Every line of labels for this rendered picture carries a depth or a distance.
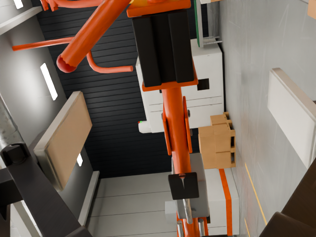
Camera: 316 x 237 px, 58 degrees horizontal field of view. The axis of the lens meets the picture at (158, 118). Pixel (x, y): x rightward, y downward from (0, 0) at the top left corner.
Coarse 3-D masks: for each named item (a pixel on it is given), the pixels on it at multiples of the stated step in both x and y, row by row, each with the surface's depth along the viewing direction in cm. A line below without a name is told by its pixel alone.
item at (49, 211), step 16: (16, 144) 14; (16, 160) 14; (32, 160) 14; (16, 176) 13; (32, 176) 13; (32, 192) 12; (48, 192) 12; (32, 208) 11; (48, 208) 11; (64, 208) 11; (48, 224) 10; (64, 224) 10
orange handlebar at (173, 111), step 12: (156, 0) 26; (168, 96) 31; (180, 96) 32; (168, 108) 32; (180, 108) 32; (168, 120) 33; (180, 120) 33; (168, 132) 35; (180, 132) 34; (168, 144) 34; (180, 144) 34; (180, 156) 35; (180, 168) 36; (192, 228) 42
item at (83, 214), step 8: (32, 8) 1000; (40, 8) 1023; (16, 16) 900; (24, 16) 908; (0, 24) 818; (8, 24) 816; (16, 24) 857; (0, 32) 774; (96, 176) 1411; (88, 192) 1326; (88, 200) 1283; (88, 208) 1250; (80, 216) 1212; (80, 224) 1176
